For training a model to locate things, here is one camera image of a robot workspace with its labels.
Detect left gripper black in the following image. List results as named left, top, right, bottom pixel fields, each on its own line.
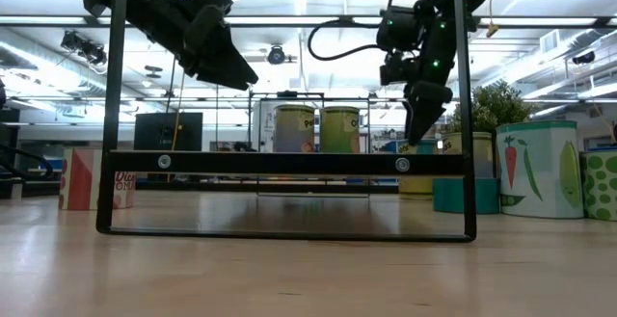
left=137, top=0, right=259, bottom=91

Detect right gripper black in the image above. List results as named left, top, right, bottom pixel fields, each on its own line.
left=403, top=15, right=457, bottom=145

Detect green labelled food can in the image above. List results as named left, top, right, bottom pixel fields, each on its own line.
left=319, top=105, right=361, bottom=153

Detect short teal can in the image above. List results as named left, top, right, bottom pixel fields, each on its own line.
left=432, top=176, right=501, bottom=215

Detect olive and lilac food can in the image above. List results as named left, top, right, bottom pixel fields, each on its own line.
left=273, top=104, right=316, bottom=153

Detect white vegetable print can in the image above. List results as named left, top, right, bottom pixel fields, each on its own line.
left=495, top=119, right=585, bottom=220

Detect black-framed wooden shelf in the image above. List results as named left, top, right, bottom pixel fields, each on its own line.
left=94, top=0, right=478, bottom=244

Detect round black ceiling fixture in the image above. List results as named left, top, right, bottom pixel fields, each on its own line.
left=267, top=44, right=287, bottom=66

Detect long overhead light bar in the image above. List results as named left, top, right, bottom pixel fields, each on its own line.
left=0, top=13, right=617, bottom=30

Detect artificial plant in slatted pot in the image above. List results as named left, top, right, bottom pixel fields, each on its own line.
left=445, top=79, right=536, bottom=138

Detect black monitor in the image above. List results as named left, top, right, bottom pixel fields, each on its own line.
left=133, top=112, right=203, bottom=152

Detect black ceiling equipment cluster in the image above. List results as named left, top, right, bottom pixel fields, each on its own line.
left=60, top=30, right=108, bottom=66

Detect white air vent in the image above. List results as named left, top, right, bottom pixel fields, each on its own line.
left=539, top=29, right=560, bottom=56

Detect small black ceiling fixture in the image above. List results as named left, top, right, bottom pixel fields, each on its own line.
left=572, top=50, right=597, bottom=66

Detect red white carton box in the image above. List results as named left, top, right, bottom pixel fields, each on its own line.
left=58, top=146, right=137, bottom=211

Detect green dotted can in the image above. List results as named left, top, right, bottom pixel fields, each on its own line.
left=579, top=145, right=617, bottom=222

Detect dark background cabinet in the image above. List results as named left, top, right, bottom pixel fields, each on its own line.
left=0, top=108, right=23, bottom=200

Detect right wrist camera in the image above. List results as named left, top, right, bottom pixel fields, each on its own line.
left=379, top=50, right=416, bottom=87

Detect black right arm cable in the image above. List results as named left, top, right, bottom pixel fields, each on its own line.
left=307, top=16, right=387, bottom=63

